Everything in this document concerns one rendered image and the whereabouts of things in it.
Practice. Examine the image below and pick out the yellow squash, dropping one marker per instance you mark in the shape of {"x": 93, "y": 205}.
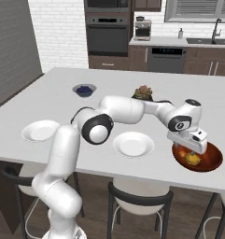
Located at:
{"x": 192, "y": 159}

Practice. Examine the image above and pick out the white stool with black frame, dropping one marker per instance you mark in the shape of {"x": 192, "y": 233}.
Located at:
{"x": 224, "y": 211}
{"x": 138, "y": 199}
{"x": 25, "y": 186}

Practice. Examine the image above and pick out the black wall oven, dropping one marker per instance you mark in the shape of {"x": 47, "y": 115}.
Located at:
{"x": 107, "y": 35}

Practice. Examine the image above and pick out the brown base cupboards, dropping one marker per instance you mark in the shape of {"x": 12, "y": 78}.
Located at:
{"x": 207, "y": 62}

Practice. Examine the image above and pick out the brown wall cupboard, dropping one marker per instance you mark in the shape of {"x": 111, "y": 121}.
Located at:
{"x": 146, "y": 4}

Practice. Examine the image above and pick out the black microwave oven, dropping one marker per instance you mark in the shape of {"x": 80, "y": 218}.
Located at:
{"x": 107, "y": 3}

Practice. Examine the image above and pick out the grey bowl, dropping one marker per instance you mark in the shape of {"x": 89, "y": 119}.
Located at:
{"x": 76, "y": 89}

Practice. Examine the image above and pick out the white plate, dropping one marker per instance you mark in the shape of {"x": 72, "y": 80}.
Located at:
{"x": 40, "y": 131}
{"x": 133, "y": 144}

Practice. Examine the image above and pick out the silver coffee machine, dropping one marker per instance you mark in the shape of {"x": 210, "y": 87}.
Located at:
{"x": 143, "y": 28}

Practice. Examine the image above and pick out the red-brown bowl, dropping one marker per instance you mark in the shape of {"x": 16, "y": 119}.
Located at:
{"x": 210, "y": 158}

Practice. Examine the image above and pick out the dark sink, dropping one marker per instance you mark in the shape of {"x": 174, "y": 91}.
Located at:
{"x": 199, "y": 40}

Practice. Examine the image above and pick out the grey soap dispenser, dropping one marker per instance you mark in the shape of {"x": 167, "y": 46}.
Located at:
{"x": 180, "y": 33}

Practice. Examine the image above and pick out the window with grey blinds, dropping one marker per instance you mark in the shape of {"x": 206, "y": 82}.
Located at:
{"x": 198, "y": 9}

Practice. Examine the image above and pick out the blueberries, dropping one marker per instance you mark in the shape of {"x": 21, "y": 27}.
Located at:
{"x": 84, "y": 90}

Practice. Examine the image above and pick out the brown oven cabinet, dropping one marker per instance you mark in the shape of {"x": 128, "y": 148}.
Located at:
{"x": 107, "y": 63}

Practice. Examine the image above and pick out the potted succulent plant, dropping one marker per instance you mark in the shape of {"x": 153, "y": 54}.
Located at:
{"x": 143, "y": 92}

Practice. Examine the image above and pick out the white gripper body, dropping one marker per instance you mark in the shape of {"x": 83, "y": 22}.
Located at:
{"x": 187, "y": 141}

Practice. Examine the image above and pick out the black tap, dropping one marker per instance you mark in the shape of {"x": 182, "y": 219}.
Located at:
{"x": 215, "y": 29}

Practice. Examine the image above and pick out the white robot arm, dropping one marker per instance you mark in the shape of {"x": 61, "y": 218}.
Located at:
{"x": 123, "y": 109}

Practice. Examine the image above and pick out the black dishwasher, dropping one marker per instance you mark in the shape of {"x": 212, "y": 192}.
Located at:
{"x": 166, "y": 59}

